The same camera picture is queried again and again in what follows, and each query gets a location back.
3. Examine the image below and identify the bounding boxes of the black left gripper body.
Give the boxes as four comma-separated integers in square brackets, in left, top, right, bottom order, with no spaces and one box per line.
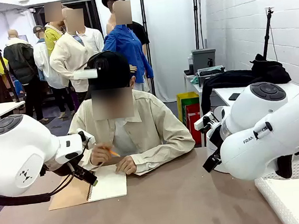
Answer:
[54,159,93,183]

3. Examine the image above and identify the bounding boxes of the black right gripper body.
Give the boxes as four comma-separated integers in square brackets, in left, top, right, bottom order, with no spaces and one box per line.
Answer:
[207,125,228,161]

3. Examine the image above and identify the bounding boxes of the spiral notebook kraft cover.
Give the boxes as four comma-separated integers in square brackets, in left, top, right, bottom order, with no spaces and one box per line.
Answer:
[44,163,130,211]

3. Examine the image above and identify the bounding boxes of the orange pencil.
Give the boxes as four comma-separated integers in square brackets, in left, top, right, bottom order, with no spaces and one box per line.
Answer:
[101,144,121,159]

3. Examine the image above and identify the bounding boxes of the person's left forearm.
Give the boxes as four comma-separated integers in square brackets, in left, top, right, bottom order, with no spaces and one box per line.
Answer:
[128,135,198,177]

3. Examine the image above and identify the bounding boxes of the person's right forearm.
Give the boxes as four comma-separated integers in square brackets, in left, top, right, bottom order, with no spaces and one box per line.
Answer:
[76,145,103,173]

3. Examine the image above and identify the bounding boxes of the person's right hand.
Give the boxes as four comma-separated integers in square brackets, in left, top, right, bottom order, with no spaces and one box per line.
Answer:
[89,141,116,167]

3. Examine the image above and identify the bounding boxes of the person's left hand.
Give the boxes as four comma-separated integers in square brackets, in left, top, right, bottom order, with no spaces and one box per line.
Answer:
[113,154,138,176]

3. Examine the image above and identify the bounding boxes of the red shopping bag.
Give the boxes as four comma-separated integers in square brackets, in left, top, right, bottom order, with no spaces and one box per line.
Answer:
[184,103,209,146]

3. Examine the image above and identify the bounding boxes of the large white desk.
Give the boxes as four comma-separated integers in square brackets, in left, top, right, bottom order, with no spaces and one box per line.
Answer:
[213,79,299,109]

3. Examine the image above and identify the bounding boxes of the black smartphone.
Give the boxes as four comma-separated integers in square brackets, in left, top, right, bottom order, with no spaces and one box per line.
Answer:
[227,92,242,102]

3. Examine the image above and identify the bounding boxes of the yellow shopping bag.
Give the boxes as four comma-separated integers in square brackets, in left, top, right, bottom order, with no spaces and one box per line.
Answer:
[176,91,202,126]

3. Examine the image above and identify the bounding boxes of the black jacket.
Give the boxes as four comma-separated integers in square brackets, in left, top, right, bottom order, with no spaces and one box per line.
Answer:
[196,51,295,116]

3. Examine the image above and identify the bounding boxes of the grey tray with items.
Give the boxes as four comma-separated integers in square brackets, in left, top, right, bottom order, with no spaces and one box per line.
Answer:
[195,65,227,87]

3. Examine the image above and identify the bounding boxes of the white perforated plastic basket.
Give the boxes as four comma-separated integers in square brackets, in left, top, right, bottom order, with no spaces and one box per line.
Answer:
[252,155,299,224]

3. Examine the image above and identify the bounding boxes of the beige shirt torso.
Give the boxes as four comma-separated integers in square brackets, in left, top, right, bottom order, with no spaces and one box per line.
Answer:
[64,83,198,182]

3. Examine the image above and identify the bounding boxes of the grey box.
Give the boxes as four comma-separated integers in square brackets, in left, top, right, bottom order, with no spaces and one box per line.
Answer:
[191,47,219,74]

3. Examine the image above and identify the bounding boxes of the black cap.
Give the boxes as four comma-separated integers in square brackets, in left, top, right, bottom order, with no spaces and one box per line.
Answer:
[80,48,134,100]

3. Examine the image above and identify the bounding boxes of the black tripod white head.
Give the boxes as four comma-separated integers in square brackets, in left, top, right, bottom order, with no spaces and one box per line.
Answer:
[258,6,280,62]

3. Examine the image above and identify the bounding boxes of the mannequin in white shirt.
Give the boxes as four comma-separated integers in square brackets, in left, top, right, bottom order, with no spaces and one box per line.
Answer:
[30,23,70,121]

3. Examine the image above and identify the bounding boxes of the mannequin in cream cardigan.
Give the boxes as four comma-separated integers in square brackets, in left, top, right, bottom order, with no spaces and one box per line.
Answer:
[44,5,110,98]

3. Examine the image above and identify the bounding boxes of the thin black tripod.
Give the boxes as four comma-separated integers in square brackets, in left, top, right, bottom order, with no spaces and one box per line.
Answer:
[0,45,21,105]

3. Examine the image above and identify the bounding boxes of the black double stand poles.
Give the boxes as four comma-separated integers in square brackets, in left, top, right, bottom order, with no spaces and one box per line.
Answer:
[191,0,208,50]

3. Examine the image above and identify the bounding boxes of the mannequin in blue shirt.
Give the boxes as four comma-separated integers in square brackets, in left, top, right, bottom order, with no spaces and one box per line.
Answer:
[97,0,156,97]

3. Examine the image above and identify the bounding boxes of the mannequin in black shirt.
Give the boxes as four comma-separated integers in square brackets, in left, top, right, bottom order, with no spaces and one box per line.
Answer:
[101,0,150,51]

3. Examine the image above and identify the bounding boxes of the black light stand pole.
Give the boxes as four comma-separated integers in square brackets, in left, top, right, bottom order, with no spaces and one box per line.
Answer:
[139,0,157,96]

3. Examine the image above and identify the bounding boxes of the mannequin in yellow jacket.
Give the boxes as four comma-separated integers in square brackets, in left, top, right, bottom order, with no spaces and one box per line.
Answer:
[41,1,68,58]

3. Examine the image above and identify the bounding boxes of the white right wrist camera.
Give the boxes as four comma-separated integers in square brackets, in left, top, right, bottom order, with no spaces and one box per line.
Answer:
[192,110,221,134]

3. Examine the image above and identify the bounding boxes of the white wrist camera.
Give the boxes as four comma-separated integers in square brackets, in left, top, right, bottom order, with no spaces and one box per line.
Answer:
[75,126,97,151]
[192,110,221,134]

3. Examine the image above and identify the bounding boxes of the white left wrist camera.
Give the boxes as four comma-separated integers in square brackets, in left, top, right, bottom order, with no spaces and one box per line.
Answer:
[75,126,97,151]

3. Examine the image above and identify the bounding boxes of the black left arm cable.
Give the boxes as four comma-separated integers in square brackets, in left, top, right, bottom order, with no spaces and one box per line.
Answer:
[0,171,78,208]

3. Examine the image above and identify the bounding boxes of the white head camera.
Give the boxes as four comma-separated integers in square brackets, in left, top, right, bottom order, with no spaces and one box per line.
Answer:
[72,66,99,82]

